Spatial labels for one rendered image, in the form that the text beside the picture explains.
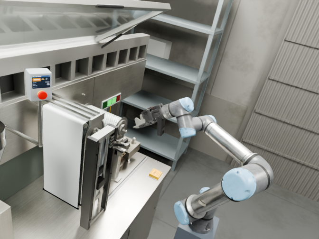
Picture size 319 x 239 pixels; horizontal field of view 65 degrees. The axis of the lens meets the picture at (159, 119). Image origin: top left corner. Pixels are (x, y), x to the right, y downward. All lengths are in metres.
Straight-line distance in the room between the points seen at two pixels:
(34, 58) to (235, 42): 2.50
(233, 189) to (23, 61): 1.04
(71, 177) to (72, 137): 0.24
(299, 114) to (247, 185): 2.50
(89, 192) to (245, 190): 0.68
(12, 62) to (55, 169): 0.57
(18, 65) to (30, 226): 0.77
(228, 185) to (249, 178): 0.09
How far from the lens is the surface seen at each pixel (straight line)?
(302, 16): 3.22
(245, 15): 3.28
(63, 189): 1.49
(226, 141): 1.20
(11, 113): 1.33
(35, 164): 1.60
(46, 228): 1.44
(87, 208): 1.30
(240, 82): 3.38
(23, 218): 1.49
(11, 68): 1.25
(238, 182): 1.00
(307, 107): 3.40
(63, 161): 1.36
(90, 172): 1.15
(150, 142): 3.38
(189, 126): 1.21
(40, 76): 0.91
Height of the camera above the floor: 2.03
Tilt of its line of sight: 27 degrees down
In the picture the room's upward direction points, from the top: 13 degrees clockwise
